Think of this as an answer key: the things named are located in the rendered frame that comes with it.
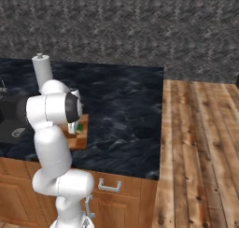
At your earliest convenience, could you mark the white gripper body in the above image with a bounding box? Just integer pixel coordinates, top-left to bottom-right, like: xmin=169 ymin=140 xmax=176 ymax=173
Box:
xmin=67 ymin=121 xmax=78 ymax=135

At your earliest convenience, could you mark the wooden cutting board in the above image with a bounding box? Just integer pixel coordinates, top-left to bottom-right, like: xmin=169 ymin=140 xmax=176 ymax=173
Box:
xmin=60 ymin=113 xmax=90 ymax=151

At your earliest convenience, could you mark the black sink basin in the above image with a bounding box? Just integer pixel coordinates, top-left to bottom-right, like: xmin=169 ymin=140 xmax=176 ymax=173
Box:
xmin=0 ymin=95 xmax=40 ymax=146

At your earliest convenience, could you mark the white paper towel roll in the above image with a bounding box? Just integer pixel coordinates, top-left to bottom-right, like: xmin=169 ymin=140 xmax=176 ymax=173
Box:
xmin=31 ymin=52 xmax=54 ymax=94

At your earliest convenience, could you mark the wooden drawer front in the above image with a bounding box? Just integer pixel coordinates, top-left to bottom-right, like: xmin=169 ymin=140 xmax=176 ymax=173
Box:
xmin=0 ymin=157 xmax=42 ymax=185
xmin=91 ymin=171 xmax=143 ymax=199

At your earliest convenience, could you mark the dark metal tap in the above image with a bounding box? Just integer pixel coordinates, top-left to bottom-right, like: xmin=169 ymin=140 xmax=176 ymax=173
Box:
xmin=0 ymin=79 xmax=8 ymax=98

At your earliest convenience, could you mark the wooden cupboard door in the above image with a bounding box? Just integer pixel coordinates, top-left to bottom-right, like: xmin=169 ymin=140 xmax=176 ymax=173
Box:
xmin=81 ymin=192 xmax=142 ymax=228
xmin=0 ymin=175 xmax=59 ymax=228

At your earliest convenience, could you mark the grey drawer handle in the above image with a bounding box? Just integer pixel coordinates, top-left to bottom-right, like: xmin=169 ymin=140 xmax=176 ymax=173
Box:
xmin=97 ymin=178 xmax=122 ymax=194

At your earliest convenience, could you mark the grey cupboard door handle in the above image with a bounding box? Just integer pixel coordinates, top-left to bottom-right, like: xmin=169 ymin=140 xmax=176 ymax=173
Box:
xmin=84 ymin=194 xmax=96 ymax=222

